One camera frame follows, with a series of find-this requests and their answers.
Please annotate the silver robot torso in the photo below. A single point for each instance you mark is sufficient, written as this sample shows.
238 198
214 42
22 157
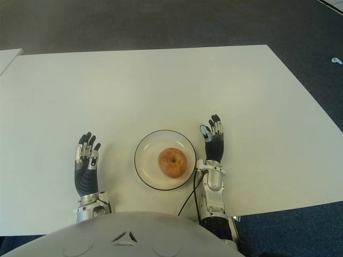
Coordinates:
120 235

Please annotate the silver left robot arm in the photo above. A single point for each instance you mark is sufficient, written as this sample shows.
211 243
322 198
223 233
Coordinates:
85 211

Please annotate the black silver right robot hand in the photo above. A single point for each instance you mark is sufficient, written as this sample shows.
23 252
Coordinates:
215 148

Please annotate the small white floor object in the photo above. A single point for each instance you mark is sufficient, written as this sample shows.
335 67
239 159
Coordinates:
336 60

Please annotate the red yellow apple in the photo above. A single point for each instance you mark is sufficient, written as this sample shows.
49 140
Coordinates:
172 162

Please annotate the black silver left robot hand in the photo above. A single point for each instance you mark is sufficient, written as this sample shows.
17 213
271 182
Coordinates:
85 176

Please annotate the white plate with black rim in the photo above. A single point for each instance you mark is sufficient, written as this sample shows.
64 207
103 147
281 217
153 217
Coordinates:
146 160

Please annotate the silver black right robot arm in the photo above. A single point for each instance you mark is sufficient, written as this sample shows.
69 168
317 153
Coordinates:
214 187

